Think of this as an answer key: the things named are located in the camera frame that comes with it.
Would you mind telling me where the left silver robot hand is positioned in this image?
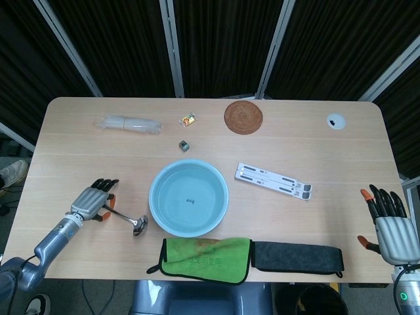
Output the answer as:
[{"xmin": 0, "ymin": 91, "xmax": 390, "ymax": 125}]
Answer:
[{"xmin": 70, "ymin": 178, "xmax": 121, "ymax": 224}]

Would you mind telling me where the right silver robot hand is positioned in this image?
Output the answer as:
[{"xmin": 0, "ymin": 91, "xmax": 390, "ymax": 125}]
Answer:
[{"xmin": 357, "ymin": 184, "xmax": 413, "ymax": 265}]

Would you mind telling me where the silver ladle with black handle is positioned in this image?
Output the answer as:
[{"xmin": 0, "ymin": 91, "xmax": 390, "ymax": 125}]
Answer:
[{"xmin": 104, "ymin": 205, "xmax": 150, "ymax": 237}]

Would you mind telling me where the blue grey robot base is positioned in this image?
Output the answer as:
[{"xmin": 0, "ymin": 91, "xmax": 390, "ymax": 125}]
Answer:
[{"xmin": 131, "ymin": 279, "xmax": 273, "ymax": 315}]

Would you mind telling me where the light blue plastic basin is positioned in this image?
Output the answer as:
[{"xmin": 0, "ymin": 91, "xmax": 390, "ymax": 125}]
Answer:
[{"xmin": 149, "ymin": 159, "xmax": 230, "ymax": 238}]

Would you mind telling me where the beige sneaker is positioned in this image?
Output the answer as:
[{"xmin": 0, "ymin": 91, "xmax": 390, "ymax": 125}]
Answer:
[{"xmin": 0, "ymin": 159, "xmax": 29, "ymax": 190}]

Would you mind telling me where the clear plastic wrapped bundle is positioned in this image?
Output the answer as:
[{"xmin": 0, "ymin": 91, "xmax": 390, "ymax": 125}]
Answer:
[{"xmin": 94, "ymin": 114, "xmax": 164, "ymax": 135}]

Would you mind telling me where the black waste bin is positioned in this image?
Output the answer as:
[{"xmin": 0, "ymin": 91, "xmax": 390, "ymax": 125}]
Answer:
[{"xmin": 297, "ymin": 284, "xmax": 348, "ymax": 315}]

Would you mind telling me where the dark grey cloth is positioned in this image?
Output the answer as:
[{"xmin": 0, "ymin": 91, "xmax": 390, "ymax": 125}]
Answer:
[{"xmin": 251, "ymin": 241, "xmax": 345, "ymax": 278}]

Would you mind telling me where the white and black sneaker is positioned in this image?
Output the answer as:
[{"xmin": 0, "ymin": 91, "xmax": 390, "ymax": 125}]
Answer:
[{"xmin": 25, "ymin": 294, "xmax": 52, "ymax": 315}]

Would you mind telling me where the green microfiber cloth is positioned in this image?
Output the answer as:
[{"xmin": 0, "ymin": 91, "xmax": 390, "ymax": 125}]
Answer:
[{"xmin": 146, "ymin": 236, "xmax": 253, "ymax": 285}]

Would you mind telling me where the small yellow candy packet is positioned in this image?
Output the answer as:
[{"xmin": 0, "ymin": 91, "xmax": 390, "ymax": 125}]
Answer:
[{"xmin": 178, "ymin": 112, "xmax": 200, "ymax": 127}]

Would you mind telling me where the white folding laptop stand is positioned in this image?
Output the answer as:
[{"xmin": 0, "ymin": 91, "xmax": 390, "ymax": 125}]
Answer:
[{"xmin": 234, "ymin": 162, "xmax": 313, "ymax": 201}]

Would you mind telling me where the round woven rattan coaster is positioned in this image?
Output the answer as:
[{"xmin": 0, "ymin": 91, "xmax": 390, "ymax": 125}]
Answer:
[{"xmin": 224, "ymin": 100, "xmax": 264, "ymax": 135}]

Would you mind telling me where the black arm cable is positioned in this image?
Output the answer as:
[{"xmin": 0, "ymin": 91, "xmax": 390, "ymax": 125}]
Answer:
[{"xmin": 18, "ymin": 254, "xmax": 42, "ymax": 268}]

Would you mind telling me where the grey metal partition post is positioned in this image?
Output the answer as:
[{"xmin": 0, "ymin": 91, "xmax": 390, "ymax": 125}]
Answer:
[
  {"xmin": 0, "ymin": 121, "xmax": 35, "ymax": 152},
  {"xmin": 32, "ymin": 0, "xmax": 103, "ymax": 98},
  {"xmin": 159, "ymin": 0, "xmax": 185, "ymax": 98},
  {"xmin": 357, "ymin": 44, "xmax": 420, "ymax": 102},
  {"xmin": 255, "ymin": 0, "xmax": 298, "ymax": 100}
]

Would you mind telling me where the white round cable grommet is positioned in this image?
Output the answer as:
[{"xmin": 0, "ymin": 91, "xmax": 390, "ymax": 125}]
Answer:
[{"xmin": 326, "ymin": 113, "xmax": 347, "ymax": 130}]

